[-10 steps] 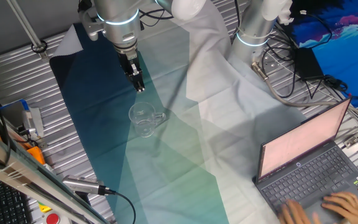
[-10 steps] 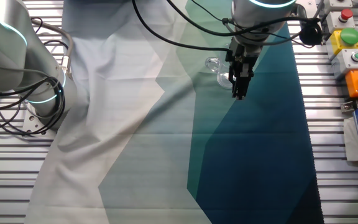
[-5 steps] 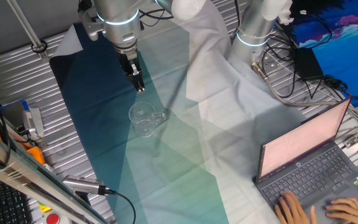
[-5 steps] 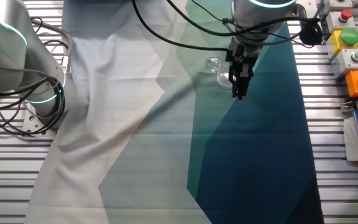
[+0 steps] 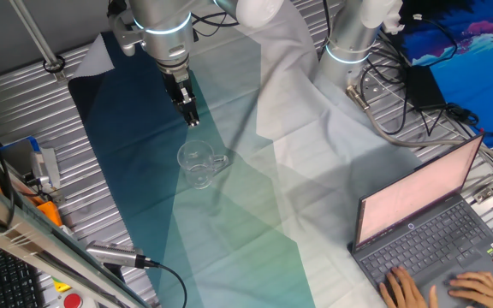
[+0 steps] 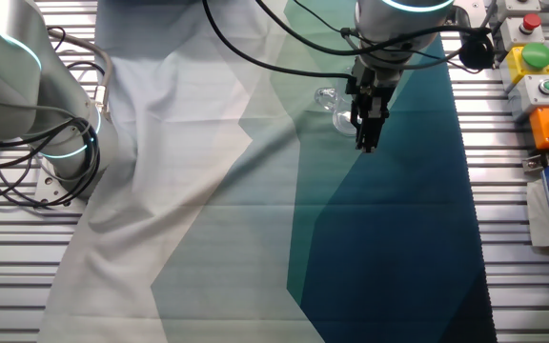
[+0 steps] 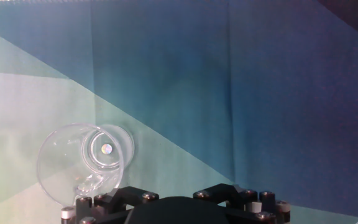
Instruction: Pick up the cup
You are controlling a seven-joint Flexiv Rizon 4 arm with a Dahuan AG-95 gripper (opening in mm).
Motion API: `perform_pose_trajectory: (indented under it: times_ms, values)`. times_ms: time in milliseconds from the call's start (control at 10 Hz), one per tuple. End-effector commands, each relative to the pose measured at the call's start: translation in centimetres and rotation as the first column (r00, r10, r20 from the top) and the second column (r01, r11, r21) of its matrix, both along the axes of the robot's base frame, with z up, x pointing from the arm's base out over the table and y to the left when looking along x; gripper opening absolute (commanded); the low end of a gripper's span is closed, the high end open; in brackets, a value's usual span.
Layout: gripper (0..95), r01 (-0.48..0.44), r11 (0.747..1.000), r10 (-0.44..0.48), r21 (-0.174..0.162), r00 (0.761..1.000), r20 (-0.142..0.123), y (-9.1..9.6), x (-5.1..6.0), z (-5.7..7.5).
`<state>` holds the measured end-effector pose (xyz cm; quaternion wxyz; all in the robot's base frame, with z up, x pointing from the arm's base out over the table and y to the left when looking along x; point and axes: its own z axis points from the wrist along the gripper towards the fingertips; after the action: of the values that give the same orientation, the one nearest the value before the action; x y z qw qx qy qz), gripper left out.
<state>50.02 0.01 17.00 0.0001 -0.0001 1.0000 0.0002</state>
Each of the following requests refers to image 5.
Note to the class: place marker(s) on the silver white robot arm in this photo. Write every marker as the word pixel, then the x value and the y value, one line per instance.
pixel 165 21

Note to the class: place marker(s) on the aluminium frame beam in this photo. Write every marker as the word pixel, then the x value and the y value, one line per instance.
pixel 37 239

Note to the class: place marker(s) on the person's right hand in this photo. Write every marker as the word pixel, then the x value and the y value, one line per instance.
pixel 484 288

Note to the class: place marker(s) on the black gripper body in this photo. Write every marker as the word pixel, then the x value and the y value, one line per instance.
pixel 177 83

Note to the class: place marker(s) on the grey laptop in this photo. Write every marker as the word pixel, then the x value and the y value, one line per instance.
pixel 426 239

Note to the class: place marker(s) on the blue painted poster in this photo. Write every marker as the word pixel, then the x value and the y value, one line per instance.
pixel 482 68

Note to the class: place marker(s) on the blue green white cloth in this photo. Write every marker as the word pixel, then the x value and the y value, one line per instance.
pixel 229 239

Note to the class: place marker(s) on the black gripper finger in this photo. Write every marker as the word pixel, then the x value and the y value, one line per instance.
pixel 191 107
pixel 179 102

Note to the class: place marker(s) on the metal clamp bracket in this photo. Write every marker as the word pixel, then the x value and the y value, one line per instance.
pixel 43 181

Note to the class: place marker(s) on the orange box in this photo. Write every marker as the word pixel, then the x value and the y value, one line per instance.
pixel 50 212

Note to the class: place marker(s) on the black keyboard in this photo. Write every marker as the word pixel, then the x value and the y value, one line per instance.
pixel 2 278

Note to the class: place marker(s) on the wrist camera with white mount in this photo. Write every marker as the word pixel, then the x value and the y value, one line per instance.
pixel 123 36

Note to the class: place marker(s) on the silver camera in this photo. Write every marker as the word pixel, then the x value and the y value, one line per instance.
pixel 114 253

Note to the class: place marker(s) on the black power adapter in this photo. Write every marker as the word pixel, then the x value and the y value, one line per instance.
pixel 425 87

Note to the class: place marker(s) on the grey box with red button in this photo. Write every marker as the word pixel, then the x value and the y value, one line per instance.
pixel 73 300

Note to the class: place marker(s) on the clear glass flask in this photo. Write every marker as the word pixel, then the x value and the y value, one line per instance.
pixel 196 159

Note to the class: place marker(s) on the person's left hand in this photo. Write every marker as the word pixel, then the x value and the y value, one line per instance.
pixel 405 291

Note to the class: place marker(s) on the blue white box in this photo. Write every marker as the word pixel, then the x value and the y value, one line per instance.
pixel 51 164

